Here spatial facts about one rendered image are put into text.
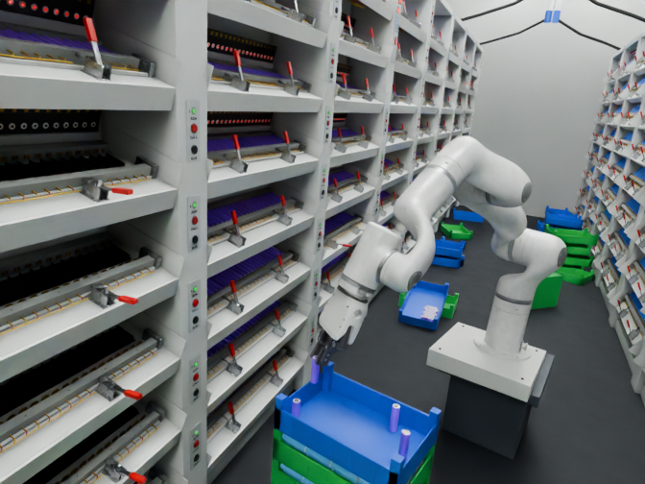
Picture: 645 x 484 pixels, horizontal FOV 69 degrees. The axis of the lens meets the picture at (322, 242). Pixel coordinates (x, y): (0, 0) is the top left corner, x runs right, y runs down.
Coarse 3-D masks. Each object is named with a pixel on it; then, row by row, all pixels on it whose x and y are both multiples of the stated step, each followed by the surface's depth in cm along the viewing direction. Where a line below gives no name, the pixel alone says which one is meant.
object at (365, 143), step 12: (336, 120) 209; (336, 132) 200; (348, 132) 211; (360, 132) 220; (372, 132) 218; (336, 144) 178; (348, 144) 193; (360, 144) 202; (372, 144) 217; (336, 156) 170; (348, 156) 183; (360, 156) 197; (372, 156) 215
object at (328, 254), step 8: (352, 208) 231; (360, 216) 228; (368, 216) 229; (352, 232) 213; (360, 232) 217; (336, 240) 198; (344, 240) 201; (352, 240) 207; (328, 248) 188; (344, 248) 199; (328, 256) 182; (336, 256) 194
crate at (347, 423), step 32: (320, 384) 115; (352, 384) 113; (288, 416) 99; (320, 416) 107; (352, 416) 108; (384, 416) 109; (416, 416) 104; (320, 448) 96; (352, 448) 91; (384, 448) 99; (416, 448) 92; (384, 480) 88
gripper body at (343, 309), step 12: (336, 288) 106; (336, 300) 103; (348, 300) 100; (360, 300) 100; (324, 312) 106; (336, 312) 102; (348, 312) 99; (360, 312) 101; (324, 324) 104; (336, 324) 101; (348, 324) 99; (360, 324) 101; (336, 336) 100
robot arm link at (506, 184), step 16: (448, 144) 113; (464, 144) 111; (480, 144) 114; (432, 160) 112; (448, 160) 109; (464, 160) 109; (480, 160) 113; (496, 160) 116; (464, 176) 110; (480, 176) 115; (496, 176) 116; (512, 176) 116; (496, 192) 116; (512, 192) 116; (528, 192) 118
